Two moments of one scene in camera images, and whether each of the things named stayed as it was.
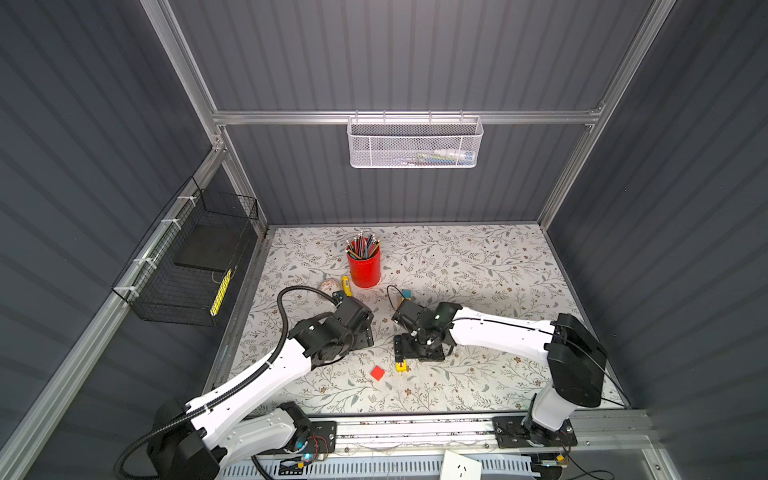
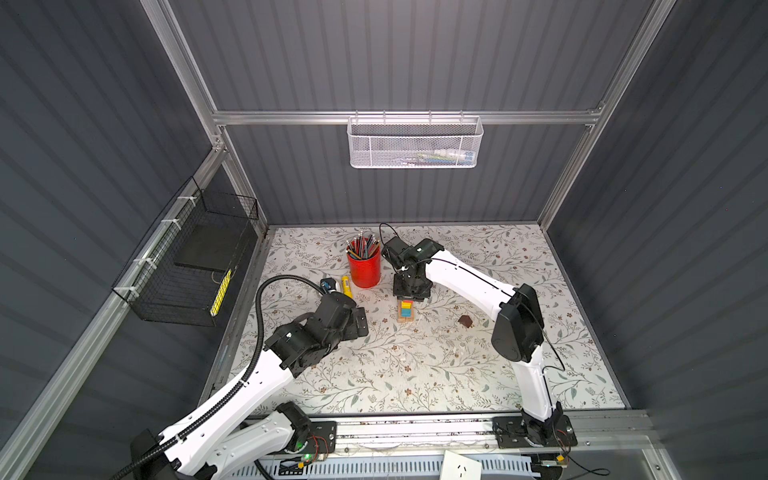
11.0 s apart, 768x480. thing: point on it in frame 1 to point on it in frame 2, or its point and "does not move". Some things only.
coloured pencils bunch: [362, 247] does not move
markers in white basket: [441, 157] does not move
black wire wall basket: [185, 271] does not move
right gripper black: [401, 349] to [421, 293]
